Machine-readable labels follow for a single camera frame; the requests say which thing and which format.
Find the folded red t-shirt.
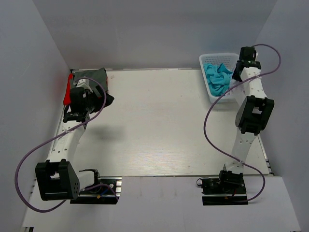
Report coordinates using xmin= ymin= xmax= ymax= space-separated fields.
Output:
xmin=63 ymin=73 xmax=73 ymax=106

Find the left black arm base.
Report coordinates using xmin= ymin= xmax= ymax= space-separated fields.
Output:
xmin=70 ymin=177 xmax=122 ymax=205

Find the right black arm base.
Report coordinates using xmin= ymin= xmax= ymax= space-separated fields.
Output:
xmin=196 ymin=170 xmax=248 ymax=206

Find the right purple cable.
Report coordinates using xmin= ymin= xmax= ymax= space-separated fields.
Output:
xmin=203 ymin=43 xmax=282 ymax=203

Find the crumpled cyan t-shirt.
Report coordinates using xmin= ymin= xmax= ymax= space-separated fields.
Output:
xmin=203 ymin=63 xmax=233 ymax=97

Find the folded grey t-shirt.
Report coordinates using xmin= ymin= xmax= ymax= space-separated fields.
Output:
xmin=72 ymin=68 xmax=108 ymax=97

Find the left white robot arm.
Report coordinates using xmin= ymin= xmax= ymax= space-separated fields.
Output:
xmin=35 ymin=85 xmax=106 ymax=201

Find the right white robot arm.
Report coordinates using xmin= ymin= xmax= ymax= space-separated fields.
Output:
xmin=218 ymin=46 xmax=275 ymax=193

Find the white plastic basket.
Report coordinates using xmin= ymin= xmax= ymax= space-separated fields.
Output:
xmin=199 ymin=53 xmax=239 ymax=103

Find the white t-shirt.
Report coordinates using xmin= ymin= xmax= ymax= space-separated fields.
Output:
xmin=73 ymin=79 xmax=91 ymax=90

